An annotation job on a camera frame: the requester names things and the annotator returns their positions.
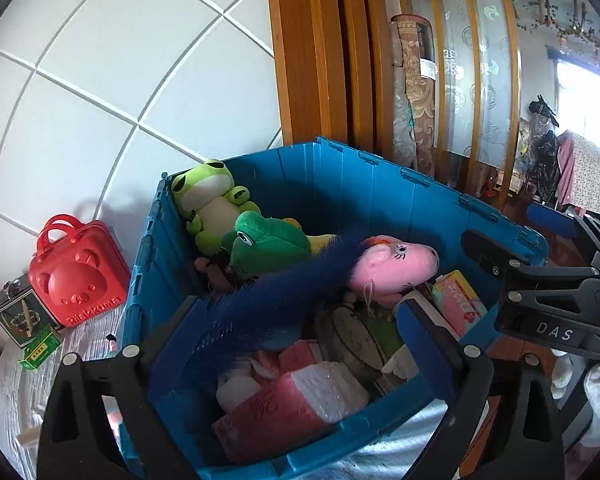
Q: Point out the window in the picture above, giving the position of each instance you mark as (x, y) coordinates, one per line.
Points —
(587, 105)

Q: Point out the green yellow turtle plush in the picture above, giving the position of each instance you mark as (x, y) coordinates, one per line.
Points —
(265, 245)

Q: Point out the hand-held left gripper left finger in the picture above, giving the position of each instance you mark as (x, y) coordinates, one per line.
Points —
(185, 350)

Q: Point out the hanging floral cloth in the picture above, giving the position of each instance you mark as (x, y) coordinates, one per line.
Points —
(595, 170)

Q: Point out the bubble box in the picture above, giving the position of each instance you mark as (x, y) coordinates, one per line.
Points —
(280, 410)

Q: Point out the pink patterned carton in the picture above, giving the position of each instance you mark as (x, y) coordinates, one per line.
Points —
(457, 305)

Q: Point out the wooden door frame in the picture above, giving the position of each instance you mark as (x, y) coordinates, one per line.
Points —
(305, 60)

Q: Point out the brown plush toy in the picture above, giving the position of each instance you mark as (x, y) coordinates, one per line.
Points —
(215, 275)

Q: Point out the frosted glass sliding door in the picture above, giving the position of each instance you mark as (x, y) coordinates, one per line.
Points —
(455, 60)

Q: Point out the pink pig plush orange dress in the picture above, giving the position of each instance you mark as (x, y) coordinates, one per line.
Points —
(400, 265)

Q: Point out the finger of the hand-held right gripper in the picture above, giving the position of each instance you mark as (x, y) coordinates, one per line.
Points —
(495, 255)
(555, 220)

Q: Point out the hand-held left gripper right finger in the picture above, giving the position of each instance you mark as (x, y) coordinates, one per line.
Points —
(425, 345)

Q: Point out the round metal tin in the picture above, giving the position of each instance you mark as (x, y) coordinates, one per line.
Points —
(352, 342)

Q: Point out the rolled patterned carpet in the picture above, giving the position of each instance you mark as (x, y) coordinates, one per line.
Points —
(415, 100)

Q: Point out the dark green gift box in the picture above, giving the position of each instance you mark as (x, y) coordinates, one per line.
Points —
(20, 320)

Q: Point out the small green carton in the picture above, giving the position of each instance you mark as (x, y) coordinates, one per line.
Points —
(40, 352)

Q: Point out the red bear suitcase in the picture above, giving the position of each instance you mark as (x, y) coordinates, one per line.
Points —
(80, 280)

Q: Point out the white plush toy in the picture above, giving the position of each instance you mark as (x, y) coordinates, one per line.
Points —
(240, 385)

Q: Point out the hanging black bags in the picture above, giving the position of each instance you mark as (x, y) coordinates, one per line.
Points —
(545, 160)

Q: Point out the light green frog plush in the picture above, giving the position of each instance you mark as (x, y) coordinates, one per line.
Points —
(210, 210)

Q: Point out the blue furry toy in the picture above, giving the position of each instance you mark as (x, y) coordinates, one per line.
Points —
(280, 295)

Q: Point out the wall vine decoration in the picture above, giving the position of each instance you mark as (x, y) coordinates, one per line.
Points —
(575, 30)

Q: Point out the blue plastic crate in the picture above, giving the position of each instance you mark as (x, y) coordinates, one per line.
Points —
(330, 180)

